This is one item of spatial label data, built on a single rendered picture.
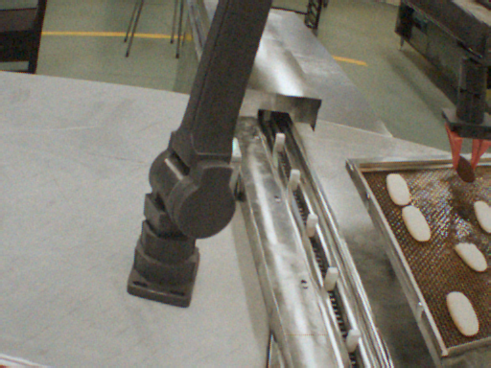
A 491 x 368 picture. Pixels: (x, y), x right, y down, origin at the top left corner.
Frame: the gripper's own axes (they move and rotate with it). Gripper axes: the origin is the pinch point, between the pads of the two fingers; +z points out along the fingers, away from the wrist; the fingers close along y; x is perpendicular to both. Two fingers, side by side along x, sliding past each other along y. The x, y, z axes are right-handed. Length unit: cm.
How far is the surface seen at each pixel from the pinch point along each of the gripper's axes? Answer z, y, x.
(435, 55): 95, -103, -389
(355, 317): 7.3, 22.9, 31.7
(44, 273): 4, 65, 30
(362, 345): 7.3, 22.2, 37.8
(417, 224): 3.6, 11.8, 14.2
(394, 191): 3.6, 14.2, 3.9
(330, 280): 6.2, 26.1, 24.3
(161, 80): 89, 92, -274
